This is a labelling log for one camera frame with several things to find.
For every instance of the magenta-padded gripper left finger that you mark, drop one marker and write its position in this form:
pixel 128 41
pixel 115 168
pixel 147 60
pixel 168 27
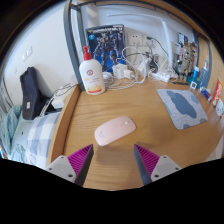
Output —
pixel 59 165

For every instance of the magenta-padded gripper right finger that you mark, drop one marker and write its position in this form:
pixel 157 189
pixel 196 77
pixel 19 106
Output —
pixel 166 165

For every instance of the pink computer mouse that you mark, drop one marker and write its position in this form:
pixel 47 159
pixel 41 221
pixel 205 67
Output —
pixel 115 130

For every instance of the grey blotch-print mouse pad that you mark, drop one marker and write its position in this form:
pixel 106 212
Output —
pixel 181 106

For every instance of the blue white checked pillow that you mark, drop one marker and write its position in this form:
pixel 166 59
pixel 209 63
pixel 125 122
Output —
pixel 40 136

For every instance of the teal blanket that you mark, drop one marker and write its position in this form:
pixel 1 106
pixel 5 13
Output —
pixel 10 128

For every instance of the white box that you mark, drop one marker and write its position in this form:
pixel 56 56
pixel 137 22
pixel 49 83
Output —
pixel 58 101

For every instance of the black bag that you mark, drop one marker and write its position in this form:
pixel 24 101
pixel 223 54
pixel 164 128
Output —
pixel 31 93

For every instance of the white mug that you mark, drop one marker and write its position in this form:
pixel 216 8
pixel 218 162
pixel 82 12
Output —
pixel 220 108

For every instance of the blue packet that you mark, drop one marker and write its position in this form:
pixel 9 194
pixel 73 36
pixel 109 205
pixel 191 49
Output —
pixel 206 94

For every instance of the small white cube clock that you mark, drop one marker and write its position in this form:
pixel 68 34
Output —
pixel 193 85

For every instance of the red snack can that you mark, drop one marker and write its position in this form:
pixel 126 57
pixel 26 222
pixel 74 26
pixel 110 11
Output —
pixel 218 91

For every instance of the white red-pump lotion bottle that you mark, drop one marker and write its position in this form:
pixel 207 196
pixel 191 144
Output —
pixel 91 78

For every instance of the blue white-capped tube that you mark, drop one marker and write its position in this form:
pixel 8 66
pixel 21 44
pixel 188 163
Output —
pixel 195 74

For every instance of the blue spray bottle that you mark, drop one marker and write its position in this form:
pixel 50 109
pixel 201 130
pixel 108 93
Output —
pixel 204 75

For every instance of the white charger block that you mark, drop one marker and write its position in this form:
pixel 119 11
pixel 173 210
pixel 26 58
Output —
pixel 119 71
pixel 128 74

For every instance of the tan robot figure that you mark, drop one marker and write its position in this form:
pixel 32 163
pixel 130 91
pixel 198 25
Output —
pixel 186 59

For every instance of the white desk lamp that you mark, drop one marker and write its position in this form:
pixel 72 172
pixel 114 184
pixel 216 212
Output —
pixel 168 43

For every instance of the colourful figure box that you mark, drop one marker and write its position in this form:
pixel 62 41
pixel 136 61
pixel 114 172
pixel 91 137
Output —
pixel 186 38

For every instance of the blue robot model kit box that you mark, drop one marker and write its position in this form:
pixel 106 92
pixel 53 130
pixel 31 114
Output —
pixel 106 43

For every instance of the white wall switch plate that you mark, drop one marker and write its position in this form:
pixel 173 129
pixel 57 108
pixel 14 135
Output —
pixel 27 54

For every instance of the grey metal desk frame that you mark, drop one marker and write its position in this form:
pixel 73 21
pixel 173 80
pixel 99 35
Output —
pixel 70 50

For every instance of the white wall outlet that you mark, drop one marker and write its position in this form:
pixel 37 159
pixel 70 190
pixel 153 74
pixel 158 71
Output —
pixel 135 39

